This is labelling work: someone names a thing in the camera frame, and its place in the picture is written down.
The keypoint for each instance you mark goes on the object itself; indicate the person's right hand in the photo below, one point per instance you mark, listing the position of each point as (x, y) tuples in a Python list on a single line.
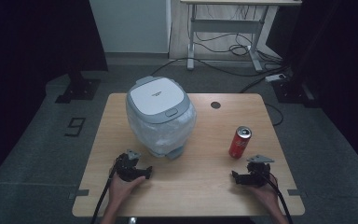
[(267, 196)]

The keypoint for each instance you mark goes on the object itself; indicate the white power strip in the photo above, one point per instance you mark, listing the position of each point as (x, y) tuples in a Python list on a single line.
[(275, 77)]

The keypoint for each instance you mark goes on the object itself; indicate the black stand base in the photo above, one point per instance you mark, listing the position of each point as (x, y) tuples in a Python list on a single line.
[(79, 90), (292, 91)]

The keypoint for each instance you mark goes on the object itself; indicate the person's left hand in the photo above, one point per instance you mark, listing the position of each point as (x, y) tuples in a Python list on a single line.
[(121, 191)]

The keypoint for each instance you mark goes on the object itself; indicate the dark curtain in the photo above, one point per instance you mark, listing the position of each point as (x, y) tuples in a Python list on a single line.
[(28, 46), (338, 46)]

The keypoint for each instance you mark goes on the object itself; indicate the white rice cooker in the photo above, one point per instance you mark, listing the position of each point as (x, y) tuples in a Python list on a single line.
[(158, 96)]

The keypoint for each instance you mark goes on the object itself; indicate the red drink can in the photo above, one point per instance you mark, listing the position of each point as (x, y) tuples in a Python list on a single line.
[(240, 143)]

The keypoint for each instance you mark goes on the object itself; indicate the white desk frame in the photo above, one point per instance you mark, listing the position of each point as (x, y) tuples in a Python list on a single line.
[(227, 26)]

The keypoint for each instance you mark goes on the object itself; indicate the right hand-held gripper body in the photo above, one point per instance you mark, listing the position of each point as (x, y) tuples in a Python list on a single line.
[(258, 174)]

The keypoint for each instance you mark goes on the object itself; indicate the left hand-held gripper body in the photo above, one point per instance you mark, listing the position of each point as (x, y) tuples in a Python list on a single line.
[(127, 168)]

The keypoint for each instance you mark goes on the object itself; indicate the dark round table grommet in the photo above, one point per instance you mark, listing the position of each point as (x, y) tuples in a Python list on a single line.
[(215, 104)]

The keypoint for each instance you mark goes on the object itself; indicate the clear plastic bin liner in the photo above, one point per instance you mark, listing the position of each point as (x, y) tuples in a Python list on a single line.
[(167, 133)]

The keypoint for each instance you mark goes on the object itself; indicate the grey tape strip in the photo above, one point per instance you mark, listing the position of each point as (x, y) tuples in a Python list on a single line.
[(296, 193), (80, 193)]

